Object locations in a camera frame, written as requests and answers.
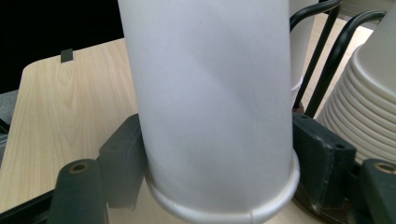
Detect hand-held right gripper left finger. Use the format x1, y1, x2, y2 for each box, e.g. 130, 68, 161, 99
98, 113, 149, 210

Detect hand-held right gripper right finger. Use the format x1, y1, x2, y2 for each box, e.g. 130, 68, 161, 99
291, 112, 358, 210

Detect white paper cup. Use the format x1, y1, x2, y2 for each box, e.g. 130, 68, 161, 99
117, 0, 301, 224

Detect dark grey tape piece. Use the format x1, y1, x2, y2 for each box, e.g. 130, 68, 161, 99
60, 48, 75, 63

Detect small stack of white cups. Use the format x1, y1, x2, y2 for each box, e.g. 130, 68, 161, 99
289, 0, 320, 109

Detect black wire cup rack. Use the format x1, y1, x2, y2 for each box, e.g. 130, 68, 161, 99
289, 0, 388, 119

